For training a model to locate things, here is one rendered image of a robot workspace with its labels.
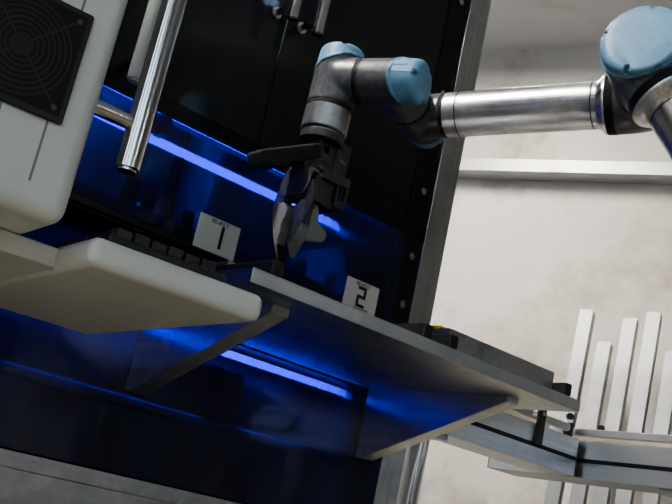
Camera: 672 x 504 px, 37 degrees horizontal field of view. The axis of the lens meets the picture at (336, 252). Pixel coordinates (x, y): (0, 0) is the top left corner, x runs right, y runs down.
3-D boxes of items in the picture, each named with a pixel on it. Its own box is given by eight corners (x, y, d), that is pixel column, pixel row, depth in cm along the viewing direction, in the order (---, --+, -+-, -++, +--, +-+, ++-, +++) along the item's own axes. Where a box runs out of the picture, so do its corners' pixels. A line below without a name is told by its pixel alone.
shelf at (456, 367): (75, 296, 163) (79, 284, 164) (382, 401, 205) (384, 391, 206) (249, 281, 127) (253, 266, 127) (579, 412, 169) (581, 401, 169)
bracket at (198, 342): (124, 389, 159) (145, 310, 162) (140, 394, 161) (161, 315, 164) (251, 397, 133) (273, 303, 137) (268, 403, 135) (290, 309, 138)
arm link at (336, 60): (358, 37, 161) (312, 38, 165) (343, 100, 158) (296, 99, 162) (377, 61, 168) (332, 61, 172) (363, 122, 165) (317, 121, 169)
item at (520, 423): (381, 411, 206) (395, 336, 210) (332, 407, 218) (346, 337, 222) (579, 477, 247) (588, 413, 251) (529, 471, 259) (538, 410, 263)
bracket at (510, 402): (354, 456, 189) (368, 388, 192) (366, 459, 190) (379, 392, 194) (494, 473, 163) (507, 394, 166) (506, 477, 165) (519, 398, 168)
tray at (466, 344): (305, 350, 178) (309, 331, 179) (407, 387, 194) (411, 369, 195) (446, 350, 153) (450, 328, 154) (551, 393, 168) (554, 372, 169)
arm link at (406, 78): (444, 81, 165) (383, 81, 170) (420, 47, 156) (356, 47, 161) (434, 125, 163) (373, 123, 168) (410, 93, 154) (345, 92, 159)
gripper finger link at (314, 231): (326, 265, 156) (335, 210, 159) (297, 252, 152) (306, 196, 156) (313, 268, 158) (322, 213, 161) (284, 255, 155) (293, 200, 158)
